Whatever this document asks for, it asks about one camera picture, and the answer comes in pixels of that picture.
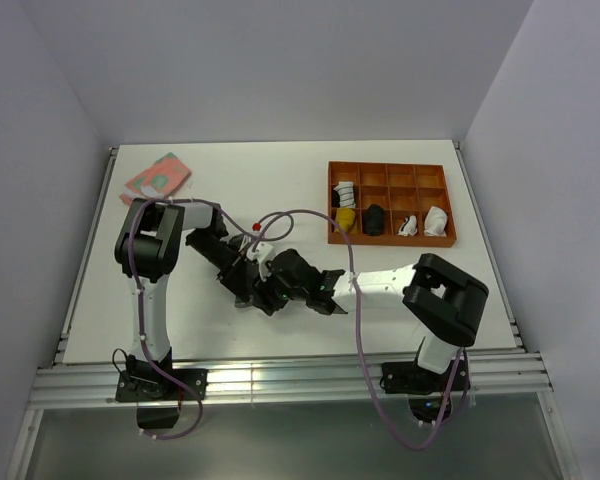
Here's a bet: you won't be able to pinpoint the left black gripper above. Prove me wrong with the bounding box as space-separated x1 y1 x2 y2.
188 230 249 302

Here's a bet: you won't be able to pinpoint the white black striped sock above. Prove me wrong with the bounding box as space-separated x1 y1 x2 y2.
331 181 356 209

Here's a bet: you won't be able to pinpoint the grey sock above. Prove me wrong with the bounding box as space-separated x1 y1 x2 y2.
234 296 253 309

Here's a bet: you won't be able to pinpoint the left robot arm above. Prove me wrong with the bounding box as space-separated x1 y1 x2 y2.
114 199 260 399

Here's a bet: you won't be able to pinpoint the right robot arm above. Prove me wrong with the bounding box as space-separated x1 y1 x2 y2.
247 246 489 390

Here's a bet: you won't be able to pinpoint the pink green patterned socks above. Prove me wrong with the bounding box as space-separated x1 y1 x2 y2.
119 152 191 205

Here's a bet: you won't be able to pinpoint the yellow rolled sock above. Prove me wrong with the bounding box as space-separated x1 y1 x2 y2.
335 208 358 234

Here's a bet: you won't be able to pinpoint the orange compartment tray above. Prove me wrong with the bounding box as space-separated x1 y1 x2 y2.
327 161 457 248

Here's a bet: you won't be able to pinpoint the white black rolled sock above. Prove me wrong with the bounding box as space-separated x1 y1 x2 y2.
397 215 418 237

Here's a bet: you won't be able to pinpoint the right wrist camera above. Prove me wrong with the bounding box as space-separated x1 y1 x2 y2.
246 242 275 280

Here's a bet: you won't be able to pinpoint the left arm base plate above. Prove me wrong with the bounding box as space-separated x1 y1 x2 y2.
115 368 208 403

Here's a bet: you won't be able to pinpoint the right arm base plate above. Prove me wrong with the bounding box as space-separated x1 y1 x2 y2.
379 361 453 395

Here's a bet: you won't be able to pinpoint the aluminium frame rail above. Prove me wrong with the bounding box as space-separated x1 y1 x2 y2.
27 351 552 410

